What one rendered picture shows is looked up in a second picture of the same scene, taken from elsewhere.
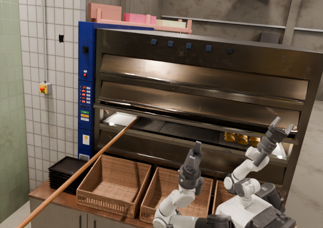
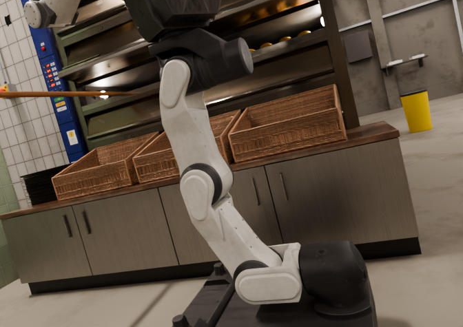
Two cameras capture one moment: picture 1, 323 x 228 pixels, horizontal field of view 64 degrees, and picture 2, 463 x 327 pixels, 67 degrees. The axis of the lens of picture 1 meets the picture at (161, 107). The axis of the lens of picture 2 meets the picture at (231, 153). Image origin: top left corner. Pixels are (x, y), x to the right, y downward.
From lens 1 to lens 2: 1.54 m
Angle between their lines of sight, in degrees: 14
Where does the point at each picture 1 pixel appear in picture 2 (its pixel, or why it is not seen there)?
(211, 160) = (229, 85)
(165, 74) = not seen: outside the picture
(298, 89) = not seen: outside the picture
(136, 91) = (107, 39)
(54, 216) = (36, 233)
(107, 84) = (73, 50)
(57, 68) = (15, 60)
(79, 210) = (59, 204)
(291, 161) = (329, 27)
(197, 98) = not seen: hidden behind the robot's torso
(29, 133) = (11, 166)
